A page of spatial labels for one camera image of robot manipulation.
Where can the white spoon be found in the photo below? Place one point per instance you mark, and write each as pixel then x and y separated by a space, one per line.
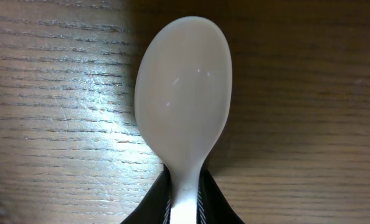
pixel 182 100

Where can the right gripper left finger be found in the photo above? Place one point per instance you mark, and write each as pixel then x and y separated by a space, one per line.
pixel 156 205

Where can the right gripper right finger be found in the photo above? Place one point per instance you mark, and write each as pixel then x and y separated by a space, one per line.
pixel 212 207

